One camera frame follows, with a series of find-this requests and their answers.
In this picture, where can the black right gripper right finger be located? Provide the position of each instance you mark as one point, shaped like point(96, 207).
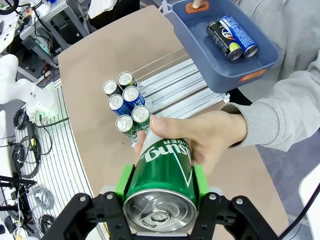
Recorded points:
point(232, 220)

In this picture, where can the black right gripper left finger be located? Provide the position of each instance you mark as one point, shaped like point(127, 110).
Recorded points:
point(82, 220)

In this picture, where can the green Chilsung cider can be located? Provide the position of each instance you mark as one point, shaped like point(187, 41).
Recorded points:
point(165, 172)
point(123, 123)
point(140, 113)

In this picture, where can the blue Pocari Sweat can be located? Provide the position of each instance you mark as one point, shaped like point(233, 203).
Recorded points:
point(115, 102)
point(130, 94)
point(240, 32)

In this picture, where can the aluminium slatted robot base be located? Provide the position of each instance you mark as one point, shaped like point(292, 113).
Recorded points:
point(62, 162)

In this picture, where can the person's left forearm grey sleeve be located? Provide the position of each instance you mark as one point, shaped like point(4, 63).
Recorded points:
point(275, 112)

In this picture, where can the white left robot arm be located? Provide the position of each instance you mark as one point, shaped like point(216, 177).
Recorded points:
point(22, 87)

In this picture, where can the person's left hand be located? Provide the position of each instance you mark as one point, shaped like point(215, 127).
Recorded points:
point(210, 132)

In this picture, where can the person's right hand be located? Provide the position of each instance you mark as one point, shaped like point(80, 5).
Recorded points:
point(198, 3)

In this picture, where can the black tripod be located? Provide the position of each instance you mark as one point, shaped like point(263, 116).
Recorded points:
point(15, 182)

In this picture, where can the white power strip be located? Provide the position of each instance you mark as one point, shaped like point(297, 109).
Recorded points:
point(45, 75)

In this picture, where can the grey zip hoodie torso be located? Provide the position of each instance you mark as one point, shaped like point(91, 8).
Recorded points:
point(287, 25)

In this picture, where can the bystander in white top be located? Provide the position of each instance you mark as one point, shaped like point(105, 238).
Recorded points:
point(102, 8)

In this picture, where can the aluminium frame workbench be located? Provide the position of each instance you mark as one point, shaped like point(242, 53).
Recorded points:
point(60, 12)

